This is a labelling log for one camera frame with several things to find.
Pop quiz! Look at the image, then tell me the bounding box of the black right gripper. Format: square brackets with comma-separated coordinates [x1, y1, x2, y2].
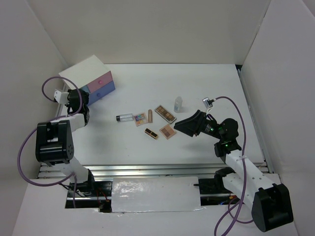
[174, 110, 224, 140]

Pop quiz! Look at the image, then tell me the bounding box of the light blue drawer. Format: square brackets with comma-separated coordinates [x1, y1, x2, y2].
[80, 85, 91, 94]

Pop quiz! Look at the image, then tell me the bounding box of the clear plastic bottle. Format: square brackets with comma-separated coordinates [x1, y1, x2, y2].
[174, 96, 183, 113]

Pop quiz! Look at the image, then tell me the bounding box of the white drawer cabinet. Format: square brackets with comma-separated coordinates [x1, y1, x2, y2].
[58, 55, 117, 107]

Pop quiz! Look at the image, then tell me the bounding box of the pink drawer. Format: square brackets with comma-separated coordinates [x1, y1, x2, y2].
[87, 71, 113, 93]

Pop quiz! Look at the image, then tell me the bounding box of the rose gold lipstick tube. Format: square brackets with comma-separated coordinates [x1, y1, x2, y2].
[148, 109, 153, 123]

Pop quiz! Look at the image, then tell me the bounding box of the black gold lipstick case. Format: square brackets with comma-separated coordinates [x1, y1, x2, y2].
[144, 128, 158, 140]

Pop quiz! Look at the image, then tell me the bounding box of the clear glitter bottle black cap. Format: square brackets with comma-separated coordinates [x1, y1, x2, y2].
[116, 113, 133, 122]

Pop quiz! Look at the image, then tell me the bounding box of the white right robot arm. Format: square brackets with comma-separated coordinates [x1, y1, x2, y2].
[174, 110, 293, 232]

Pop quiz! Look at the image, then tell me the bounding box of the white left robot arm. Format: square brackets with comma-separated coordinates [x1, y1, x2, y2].
[35, 89, 97, 196]

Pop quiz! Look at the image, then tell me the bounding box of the purple drawer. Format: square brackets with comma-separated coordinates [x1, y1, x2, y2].
[88, 81, 116, 106]

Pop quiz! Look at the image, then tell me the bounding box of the square pink eyeshadow palette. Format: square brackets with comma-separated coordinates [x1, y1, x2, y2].
[159, 124, 177, 140]

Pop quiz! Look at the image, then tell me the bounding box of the long brown eyeshadow palette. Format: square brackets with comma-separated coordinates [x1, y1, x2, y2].
[155, 105, 176, 124]

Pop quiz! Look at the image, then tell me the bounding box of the colourful eyeshadow palette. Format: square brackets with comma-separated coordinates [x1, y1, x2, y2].
[133, 113, 148, 126]

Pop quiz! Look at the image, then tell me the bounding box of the white taped cover panel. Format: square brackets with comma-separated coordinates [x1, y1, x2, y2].
[111, 177, 201, 213]

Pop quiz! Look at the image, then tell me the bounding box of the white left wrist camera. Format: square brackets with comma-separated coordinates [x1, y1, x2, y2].
[54, 89, 69, 105]

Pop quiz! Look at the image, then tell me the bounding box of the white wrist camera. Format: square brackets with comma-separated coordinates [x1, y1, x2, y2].
[54, 89, 69, 105]
[202, 97, 215, 114]

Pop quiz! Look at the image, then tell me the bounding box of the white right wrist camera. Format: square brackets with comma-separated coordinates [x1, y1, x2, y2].
[202, 97, 215, 114]

